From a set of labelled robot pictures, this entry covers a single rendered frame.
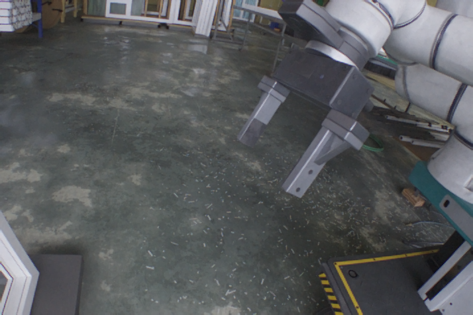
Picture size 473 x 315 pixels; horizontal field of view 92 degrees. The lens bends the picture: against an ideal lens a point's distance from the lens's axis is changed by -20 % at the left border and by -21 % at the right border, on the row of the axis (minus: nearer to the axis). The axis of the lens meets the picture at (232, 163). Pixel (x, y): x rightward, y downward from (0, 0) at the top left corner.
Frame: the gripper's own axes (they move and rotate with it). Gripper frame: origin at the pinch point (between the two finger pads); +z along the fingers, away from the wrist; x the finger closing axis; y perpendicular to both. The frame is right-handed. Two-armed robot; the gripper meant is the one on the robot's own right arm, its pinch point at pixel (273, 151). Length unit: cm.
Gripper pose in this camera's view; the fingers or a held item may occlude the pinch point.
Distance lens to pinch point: 36.5
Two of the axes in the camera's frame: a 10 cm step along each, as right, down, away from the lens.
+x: -3.5, -4.7, 8.1
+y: 7.8, 3.4, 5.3
